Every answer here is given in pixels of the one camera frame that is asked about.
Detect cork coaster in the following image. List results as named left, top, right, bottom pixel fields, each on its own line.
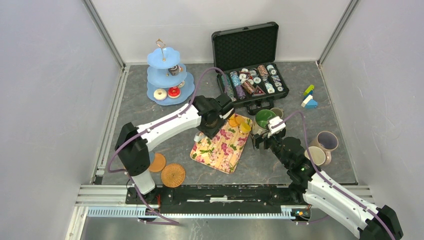
left=149, top=153, right=167, bottom=173

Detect chocolate sprinkled donut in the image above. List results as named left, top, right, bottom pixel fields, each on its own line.
left=177, top=80, right=185, bottom=89

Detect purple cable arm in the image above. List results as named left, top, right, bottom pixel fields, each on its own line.
left=105, top=67, right=229, bottom=226
left=273, top=111, right=398, bottom=240

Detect floral rectangular tray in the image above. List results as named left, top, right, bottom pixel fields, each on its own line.
left=189, top=113, right=253, bottom=174

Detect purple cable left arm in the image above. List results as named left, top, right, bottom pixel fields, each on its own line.
left=105, top=67, right=229, bottom=226

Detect black poker chip case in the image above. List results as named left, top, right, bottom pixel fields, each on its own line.
left=211, top=21, right=290, bottom=115

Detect chocolate swirl cake roll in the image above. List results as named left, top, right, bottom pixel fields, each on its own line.
left=167, top=65, right=184, bottom=76

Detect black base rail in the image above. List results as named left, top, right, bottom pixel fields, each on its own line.
left=125, top=184, right=306, bottom=206

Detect round orange biscuit lower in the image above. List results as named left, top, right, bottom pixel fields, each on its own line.
left=228, top=118, right=239, bottom=127

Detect woven rattan coaster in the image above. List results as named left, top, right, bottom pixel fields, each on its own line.
left=161, top=163, right=186, bottom=188

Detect yellow mug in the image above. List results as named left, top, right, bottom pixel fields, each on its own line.
left=304, top=146, right=327, bottom=166

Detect silver serving tongs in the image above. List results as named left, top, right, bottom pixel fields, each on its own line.
left=193, top=131, right=206, bottom=143

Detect red glazed donut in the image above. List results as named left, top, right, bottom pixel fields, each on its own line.
left=167, top=86, right=181, bottom=99

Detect small beige cup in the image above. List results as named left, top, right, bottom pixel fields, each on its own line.
left=270, top=107, right=284, bottom=119

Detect beige mug purple inside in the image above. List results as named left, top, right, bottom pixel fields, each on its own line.
left=309, top=131, right=339, bottom=166

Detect white glazed donut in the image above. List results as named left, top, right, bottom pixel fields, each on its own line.
left=153, top=88, right=168, bottom=101

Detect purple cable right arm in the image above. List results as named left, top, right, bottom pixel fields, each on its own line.
left=273, top=111, right=398, bottom=240

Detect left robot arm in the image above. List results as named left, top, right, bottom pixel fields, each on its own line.
left=113, top=93, right=235, bottom=204

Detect blue three-tier cake stand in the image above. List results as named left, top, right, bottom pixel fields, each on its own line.
left=146, top=39, right=195, bottom=106

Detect round orange biscuit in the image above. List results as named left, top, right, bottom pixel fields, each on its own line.
left=228, top=118, right=239, bottom=127
left=234, top=115, right=245, bottom=126

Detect green-inside floral mug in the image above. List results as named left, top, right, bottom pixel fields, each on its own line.
left=251, top=109, right=277, bottom=135

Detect colourful toy block stack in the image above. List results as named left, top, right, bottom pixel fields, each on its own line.
left=301, top=84, right=318, bottom=109

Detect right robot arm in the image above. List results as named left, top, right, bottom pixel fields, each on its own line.
left=252, top=116, right=404, bottom=240

